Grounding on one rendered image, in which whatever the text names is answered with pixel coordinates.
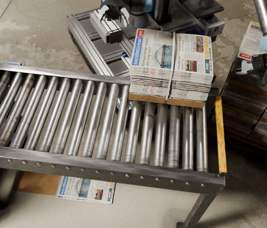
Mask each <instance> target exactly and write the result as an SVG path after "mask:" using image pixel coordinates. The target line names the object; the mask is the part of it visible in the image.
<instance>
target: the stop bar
mask: <svg viewBox="0 0 267 228"><path fill-rule="evenodd" d="M215 112H216V127H217V142H218V158H219V173H220V174H221V175H226V174H227V165H226V161H227V160H226V153H225V136H224V124H223V112H222V100H221V96H218V95H216V96H215Z"/></svg>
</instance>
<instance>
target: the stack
mask: <svg viewBox="0 0 267 228"><path fill-rule="evenodd" d="M261 38H263V34H262V30H261V27H260V23H256V22H253V21H251V22H250V24H249V26H248V29H247V31H246V34H245V35H244V36H243V39H242V42H241V44H240V47H239V50H238V52H237V54H236V57H235V59H234V61H233V62H232V65H231V68H230V71H229V73H228V76H227V79H226V82H227V80H228V78H230V79H232V80H235V81H239V82H242V83H244V84H247V85H250V86H254V87H257V88H259V89H262V90H266V91H267V84H266V85H265V86H262V85H260V80H261V78H262V77H263V74H264V72H265V70H263V71H258V72H253V73H249V74H243V75H238V74H235V73H237V71H235V70H237V69H241V63H242V61H243V60H245V61H246V62H247V63H248V64H250V63H251V64H252V61H251V60H252V57H251V56H253V55H258V54H265V53H267V52H266V51H263V50H262V49H261V47H260V40H261ZM226 82H225V84H224V87H223V90H222V91H221V93H220V95H219V96H221V100H222V103H223V104H226V105H229V106H232V107H235V108H238V109H241V110H244V111H247V112H250V113H252V114H255V115H258V116H261V115H262V116H261V117H262V118H265V119H267V96H264V95H261V94H258V93H255V92H252V91H249V90H247V89H244V88H241V87H238V86H235V85H232V84H229V83H226ZM222 112H223V124H224V126H225V127H228V128H230V129H233V130H235V131H238V132H240V133H243V134H245V135H249V136H251V137H253V138H256V139H259V140H262V141H265V142H267V123H264V122H261V121H260V120H257V119H253V118H251V117H248V116H245V115H242V114H239V113H236V112H234V111H231V110H228V109H225V108H222ZM210 121H212V122H214V123H216V112H215V108H214V111H213V113H212V115H211V118H210ZM210 121H209V122H210ZM225 135H226V136H229V137H232V138H235V139H237V140H240V141H242V142H245V143H247V144H250V145H253V146H255V147H258V148H260V149H263V150H266V151H267V146H265V145H262V144H259V143H257V142H254V141H251V140H248V139H247V138H244V137H241V136H239V135H236V134H233V133H230V132H228V131H225V130H224V136H225ZM207 136H209V137H211V138H214V139H217V127H215V126H213V125H210V124H208V127H207ZM225 143H227V144H229V145H232V146H234V147H237V148H240V149H242V150H245V151H248V152H250V153H252V154H255V155H258V156H260V157H263V158H266V159H267V154H265V153H263V152H260V151H257V150H254V149H252V148H249V147H247V146H244V145H242V144H239V143H237V142H234V141H231V140H228V139H226V138H225Z"/></svg>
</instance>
